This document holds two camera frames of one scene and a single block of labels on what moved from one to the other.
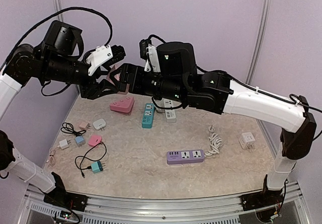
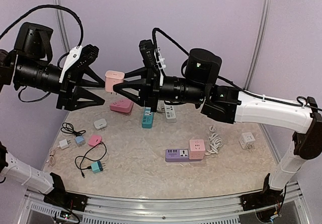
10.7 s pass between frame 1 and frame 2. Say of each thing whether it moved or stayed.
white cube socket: stayed
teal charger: stayed
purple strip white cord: stayed
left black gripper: moved
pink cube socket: moved
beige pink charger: moved
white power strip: stayed
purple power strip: stayed
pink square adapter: stayed
